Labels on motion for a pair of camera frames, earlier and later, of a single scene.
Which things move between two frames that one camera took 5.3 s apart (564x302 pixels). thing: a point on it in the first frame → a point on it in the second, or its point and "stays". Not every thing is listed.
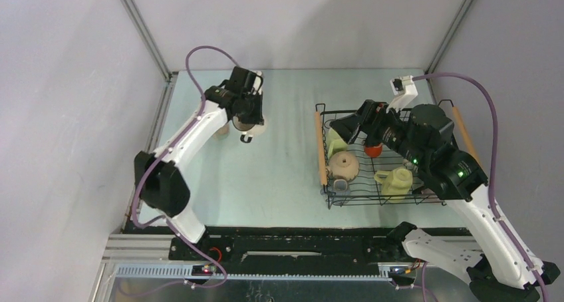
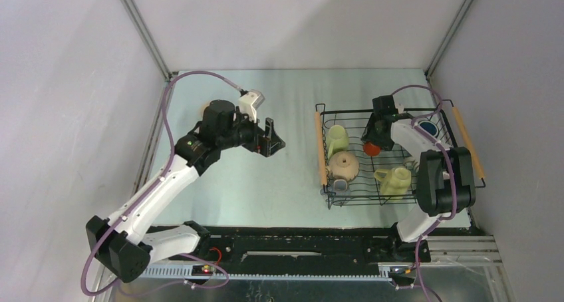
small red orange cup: x=373 y=151 stays
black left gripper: x=257 y=117 → x=266 y=146
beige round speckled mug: x=343 y=165 stays
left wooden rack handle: x=320 y=148 stays
